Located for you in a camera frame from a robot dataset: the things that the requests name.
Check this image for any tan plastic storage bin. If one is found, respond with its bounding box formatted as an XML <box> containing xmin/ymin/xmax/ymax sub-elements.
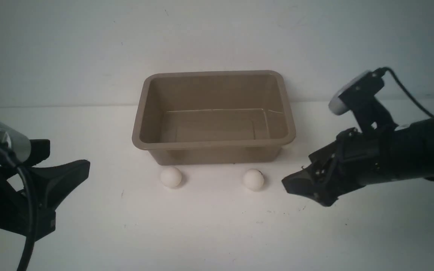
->
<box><xmin>131</xmin><ymin>70</ymin><xmax>296</xmax><ymax>165</ymax></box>

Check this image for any black left camera cable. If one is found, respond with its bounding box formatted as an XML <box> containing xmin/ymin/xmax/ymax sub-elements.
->
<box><xmin>0</xmin><ymin>143</ymin><xmax>38</xmax><ymax>271</ymax></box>

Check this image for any black right camera cable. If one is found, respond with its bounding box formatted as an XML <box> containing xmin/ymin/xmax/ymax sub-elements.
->
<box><xmin>375</xmin><ymin>67</ymin><xmax>434</xmax><ymax>118</ymax></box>

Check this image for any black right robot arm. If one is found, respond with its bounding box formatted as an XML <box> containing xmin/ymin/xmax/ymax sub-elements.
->
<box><xmin>282</xmin><ymin>118</ymin><xmax>434</xmax><ymax>207</ymax></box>

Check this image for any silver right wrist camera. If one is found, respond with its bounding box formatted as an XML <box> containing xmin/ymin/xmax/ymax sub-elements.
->
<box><xmin>328</xmin><ymin>71</ymin><xmax>385</xmax><ymax>116</ymax></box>

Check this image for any black camera cable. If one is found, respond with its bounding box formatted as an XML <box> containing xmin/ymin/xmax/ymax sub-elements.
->
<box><xmin>0</xmin><ymin>143</ymin><xmax>38</xmax><ymax>271</ymax></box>
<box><xmin>375</xmin><ymin>67</ymin><xmax>434</xmax><ymax>118</ymax></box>

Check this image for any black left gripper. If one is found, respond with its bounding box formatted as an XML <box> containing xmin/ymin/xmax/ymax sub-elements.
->
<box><xmin>0</xmin><ymin>139</ymin><xmax>91</xmax><ymax>240</ymax></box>

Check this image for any white ball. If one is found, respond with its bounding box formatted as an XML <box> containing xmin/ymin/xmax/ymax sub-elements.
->
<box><xmin>242</xmin><ymin>169</ymin><xmax>265</xmax><ymax>192</ymax></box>
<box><xmin>159</xmin><ymin>167</ymin><xmax>183</xmax><ymax>189</ymax></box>

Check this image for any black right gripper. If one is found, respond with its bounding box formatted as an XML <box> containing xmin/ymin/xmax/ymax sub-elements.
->
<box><xmin>282</xmin><ymin>128</ymin><xmax>379</xmax><ymax>207</ymax></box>

